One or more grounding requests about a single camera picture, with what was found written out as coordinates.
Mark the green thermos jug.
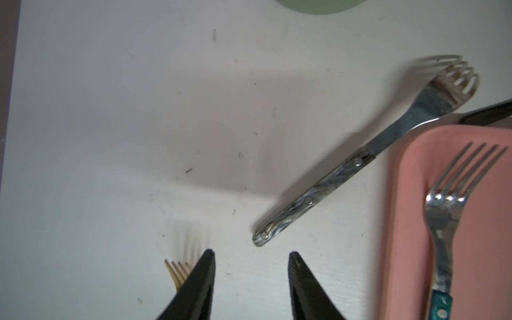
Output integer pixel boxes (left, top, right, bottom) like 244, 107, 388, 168
277, 0, 365, 15

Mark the teal handle fork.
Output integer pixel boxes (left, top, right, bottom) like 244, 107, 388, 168
424, 142, 509, 319

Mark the pink plastic tray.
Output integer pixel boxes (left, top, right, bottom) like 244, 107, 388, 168
380, 125, 511, 319

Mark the black spoon by can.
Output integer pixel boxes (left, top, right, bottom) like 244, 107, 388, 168
458, 99, 511, 126

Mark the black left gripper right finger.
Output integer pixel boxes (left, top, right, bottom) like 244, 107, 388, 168
288, 251, 345, 320

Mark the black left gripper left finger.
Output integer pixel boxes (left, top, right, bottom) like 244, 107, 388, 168
157, 249, 216, 320

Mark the grey marble handle fork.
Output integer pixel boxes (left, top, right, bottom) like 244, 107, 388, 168
252, 55, 480, 247

